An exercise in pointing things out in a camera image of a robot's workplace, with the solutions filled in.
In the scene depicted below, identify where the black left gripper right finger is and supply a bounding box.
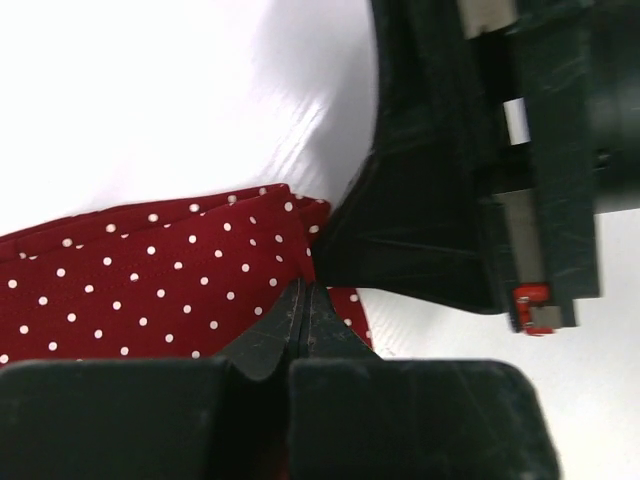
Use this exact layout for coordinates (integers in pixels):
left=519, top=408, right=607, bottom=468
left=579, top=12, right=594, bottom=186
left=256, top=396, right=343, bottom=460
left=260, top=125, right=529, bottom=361
left=288, top=284, right=561, bottom=479

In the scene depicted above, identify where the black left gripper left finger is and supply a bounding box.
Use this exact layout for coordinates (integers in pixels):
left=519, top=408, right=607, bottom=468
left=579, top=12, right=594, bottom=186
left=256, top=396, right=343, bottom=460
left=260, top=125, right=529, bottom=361
left=1, top=280, right=306, bottom=479

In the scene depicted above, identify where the red polka dot skirt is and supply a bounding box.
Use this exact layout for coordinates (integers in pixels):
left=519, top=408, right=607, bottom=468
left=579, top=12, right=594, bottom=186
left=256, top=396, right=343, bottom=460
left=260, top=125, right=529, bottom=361
left=0, top=183, right=374, bottom=366

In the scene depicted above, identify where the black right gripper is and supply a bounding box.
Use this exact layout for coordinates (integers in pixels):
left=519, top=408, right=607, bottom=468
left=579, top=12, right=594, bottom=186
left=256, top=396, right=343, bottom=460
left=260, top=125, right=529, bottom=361
left=313, top=1, right=639, bottom=335

